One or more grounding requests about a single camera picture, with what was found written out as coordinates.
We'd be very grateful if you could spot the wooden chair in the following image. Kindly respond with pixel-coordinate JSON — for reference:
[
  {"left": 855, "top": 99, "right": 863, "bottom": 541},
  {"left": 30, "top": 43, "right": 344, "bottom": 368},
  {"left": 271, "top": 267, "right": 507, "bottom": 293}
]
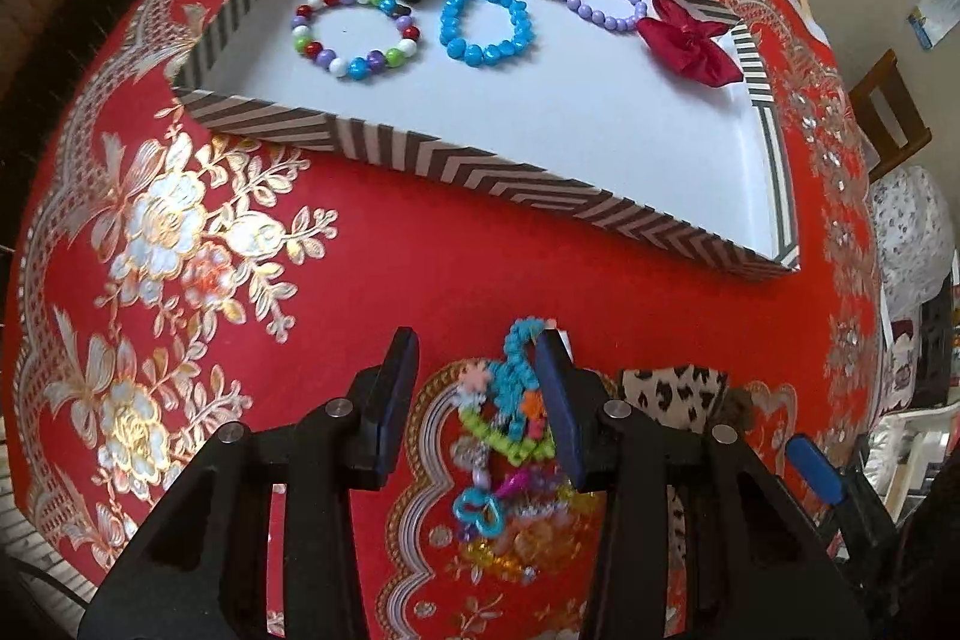
[{"left": 847, "top": 49, "right": 932, "bottom": 180}]

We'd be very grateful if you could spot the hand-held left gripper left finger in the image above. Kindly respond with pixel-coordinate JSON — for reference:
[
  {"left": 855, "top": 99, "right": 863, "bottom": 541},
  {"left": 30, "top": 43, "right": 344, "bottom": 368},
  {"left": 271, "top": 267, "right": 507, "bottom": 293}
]
[{"left": 79, "top": 326, "right": 419, "bottom": 640}]

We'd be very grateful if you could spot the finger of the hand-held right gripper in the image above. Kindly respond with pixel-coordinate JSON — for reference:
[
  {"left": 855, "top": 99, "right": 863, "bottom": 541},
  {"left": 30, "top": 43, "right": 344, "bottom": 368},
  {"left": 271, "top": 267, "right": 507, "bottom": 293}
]
[{"left": 784, "top": 434, "right": 901, "bottom": 558}]

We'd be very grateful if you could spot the wall poster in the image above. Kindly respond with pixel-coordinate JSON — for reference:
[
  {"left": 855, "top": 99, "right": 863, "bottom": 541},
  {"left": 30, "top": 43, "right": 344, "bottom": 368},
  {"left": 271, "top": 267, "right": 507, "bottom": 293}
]
[{"left": 907, "top": 0, "right": 953, "bottom": 49}]

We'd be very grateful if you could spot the red satin bow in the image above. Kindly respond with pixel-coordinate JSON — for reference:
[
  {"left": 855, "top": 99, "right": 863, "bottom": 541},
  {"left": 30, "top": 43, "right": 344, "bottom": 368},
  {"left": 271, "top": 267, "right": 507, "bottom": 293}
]
[{"left": 636, "top": 0, "right": 745, "bottom": 88}]

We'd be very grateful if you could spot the red gold-embroidered tablecloth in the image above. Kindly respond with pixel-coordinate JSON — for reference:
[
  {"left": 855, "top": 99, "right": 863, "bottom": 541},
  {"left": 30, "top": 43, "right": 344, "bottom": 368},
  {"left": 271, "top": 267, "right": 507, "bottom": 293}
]
[{"left": 7, "top": 0, "right": 890, "bottom": 640}]

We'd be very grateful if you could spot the brown fuzzy hair tie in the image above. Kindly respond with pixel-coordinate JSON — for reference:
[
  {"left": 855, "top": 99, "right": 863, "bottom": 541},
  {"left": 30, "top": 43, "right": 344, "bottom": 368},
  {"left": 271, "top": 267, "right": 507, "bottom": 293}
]
[{"left": 722, "top": 387, "right": 756, "bottom": 429}]

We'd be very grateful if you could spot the leopard print scrunchie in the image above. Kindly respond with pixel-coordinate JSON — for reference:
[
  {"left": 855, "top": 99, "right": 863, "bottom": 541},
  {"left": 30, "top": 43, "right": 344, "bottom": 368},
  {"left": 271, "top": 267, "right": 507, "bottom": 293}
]
[{"left": 619, "top": 366, "right": 732, "bottom": 573}]

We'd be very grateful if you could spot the multicoloured bead bracelet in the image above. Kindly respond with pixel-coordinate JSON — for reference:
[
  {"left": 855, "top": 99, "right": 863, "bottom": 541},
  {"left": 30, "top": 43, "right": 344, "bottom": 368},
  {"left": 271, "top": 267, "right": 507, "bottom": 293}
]
[{"left": 292, "top": 0, "right": 421, "bottom": 81}]

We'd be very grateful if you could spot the striped-rim white tray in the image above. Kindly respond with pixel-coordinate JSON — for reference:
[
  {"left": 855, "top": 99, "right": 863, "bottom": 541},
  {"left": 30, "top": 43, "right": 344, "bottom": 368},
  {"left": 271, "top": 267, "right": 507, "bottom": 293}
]
[{"left": 171, "top": 0, "right": 802, "bottom": 281}]

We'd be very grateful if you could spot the blue bead bracelet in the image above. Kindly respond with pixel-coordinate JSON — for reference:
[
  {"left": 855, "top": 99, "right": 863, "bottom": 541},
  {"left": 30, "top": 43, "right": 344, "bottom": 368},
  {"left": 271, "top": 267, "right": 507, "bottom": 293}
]
[{"left": 439, "top": 0, "right": 537, "bottom": 70}]

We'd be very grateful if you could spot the orange translucent bead bracelet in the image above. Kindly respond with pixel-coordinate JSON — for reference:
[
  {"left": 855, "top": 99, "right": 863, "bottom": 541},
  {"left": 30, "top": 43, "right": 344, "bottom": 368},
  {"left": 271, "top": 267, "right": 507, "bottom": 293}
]
[{"left": 461, "top": 490, "right": 601, "bottom": 585}]

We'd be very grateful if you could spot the colourful charm chain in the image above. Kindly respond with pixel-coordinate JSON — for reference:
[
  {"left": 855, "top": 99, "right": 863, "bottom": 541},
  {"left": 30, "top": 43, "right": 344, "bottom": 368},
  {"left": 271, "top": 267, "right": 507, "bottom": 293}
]
[{"left": 448, "top": 314, "right": 560, "bottom": 540}]

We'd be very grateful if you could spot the floral white cloth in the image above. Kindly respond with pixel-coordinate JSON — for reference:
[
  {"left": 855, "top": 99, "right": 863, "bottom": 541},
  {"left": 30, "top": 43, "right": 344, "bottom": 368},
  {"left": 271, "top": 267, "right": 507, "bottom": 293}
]
[{"left": 870, "top": 166, "right": 955, "bottom": 311}]

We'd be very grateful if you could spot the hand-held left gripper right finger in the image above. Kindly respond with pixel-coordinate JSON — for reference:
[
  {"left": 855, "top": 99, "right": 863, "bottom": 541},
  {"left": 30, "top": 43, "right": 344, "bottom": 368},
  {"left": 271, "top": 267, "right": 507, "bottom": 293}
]
[{"left": 532, "top": 329, "right": 867, "bottom": 640}]

